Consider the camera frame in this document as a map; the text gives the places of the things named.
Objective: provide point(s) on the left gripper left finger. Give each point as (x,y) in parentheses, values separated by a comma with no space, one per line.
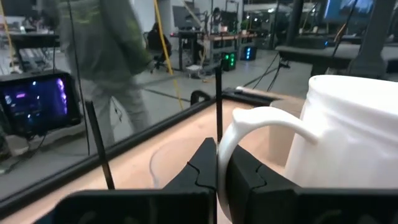
(140,205)

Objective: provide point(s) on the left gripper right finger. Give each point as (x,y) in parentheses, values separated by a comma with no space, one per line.
(311,205)

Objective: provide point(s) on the clear glass cup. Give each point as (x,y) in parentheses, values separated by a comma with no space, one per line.
(168,165)

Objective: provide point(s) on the white ceramic mug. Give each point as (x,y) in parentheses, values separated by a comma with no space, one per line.
(348,133)

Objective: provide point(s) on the black monitor with purple screen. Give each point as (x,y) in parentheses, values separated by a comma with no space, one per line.
(37,102)

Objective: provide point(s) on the dark grey table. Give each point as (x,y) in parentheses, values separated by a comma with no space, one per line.
(311,53)

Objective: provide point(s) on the person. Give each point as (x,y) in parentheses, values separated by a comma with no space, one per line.
(105,46)

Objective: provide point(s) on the black office chair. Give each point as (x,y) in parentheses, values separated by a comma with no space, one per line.
(158,43)

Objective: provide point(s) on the blue lit computer case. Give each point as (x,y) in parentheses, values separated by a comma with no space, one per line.
(248,53)

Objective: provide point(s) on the green lit computer case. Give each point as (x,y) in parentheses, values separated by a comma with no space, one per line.
(229,60)

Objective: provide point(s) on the black pillar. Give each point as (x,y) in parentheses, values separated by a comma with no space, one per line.
(370,37)

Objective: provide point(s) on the wooden background workbench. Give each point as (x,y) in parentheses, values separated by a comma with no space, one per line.
(214,39)

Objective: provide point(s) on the blue lit screen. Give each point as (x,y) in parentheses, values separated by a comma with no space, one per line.
(348,9)

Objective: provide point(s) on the black metal table frame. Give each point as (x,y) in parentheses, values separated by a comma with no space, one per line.
(77,166)

